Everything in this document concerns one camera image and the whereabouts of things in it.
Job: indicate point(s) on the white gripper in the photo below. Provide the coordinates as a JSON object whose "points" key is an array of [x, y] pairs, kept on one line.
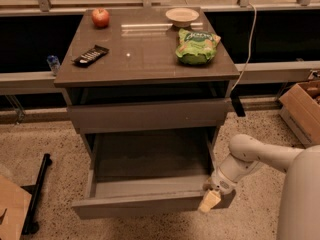
{"points": [[220, 182]]}

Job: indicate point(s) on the grey drawer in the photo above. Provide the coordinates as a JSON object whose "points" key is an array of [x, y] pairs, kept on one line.
{"points": [[146, 173], [148, 116]]}

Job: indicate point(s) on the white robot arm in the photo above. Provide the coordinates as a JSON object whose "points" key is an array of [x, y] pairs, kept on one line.
{"points": [[299, 210]]}

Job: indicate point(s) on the grey top drawer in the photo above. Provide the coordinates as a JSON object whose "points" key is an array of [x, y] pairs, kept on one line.
{"points": [[148, 116]]}

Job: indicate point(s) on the grey drawer cabinet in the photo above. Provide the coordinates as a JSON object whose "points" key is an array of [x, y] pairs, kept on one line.
{"points": [[141, 66]]}

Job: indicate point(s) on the cardboard box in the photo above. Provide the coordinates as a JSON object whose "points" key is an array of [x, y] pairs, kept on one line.
{"points": [[301, 111]]}

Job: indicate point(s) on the green chip bag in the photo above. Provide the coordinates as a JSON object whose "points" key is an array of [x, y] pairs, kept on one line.
{"points": [[196, 47]]}

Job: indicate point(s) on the black remote control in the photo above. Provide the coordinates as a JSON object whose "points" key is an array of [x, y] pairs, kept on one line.
{"points": [[91, 56]]}

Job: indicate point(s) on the black metal stand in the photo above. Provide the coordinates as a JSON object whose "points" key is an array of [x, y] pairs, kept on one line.
{"points": [[30, 225]]}

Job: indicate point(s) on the brown cardboard sheet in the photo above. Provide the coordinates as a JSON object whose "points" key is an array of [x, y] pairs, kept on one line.
{"points": [[14, 203]]}

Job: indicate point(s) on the small plastic water bottle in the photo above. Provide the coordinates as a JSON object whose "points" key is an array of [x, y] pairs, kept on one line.
{"points": [[54, 64]]}

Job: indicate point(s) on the red apple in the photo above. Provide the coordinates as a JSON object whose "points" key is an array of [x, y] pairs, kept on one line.
{"points": [[100, 17]]}

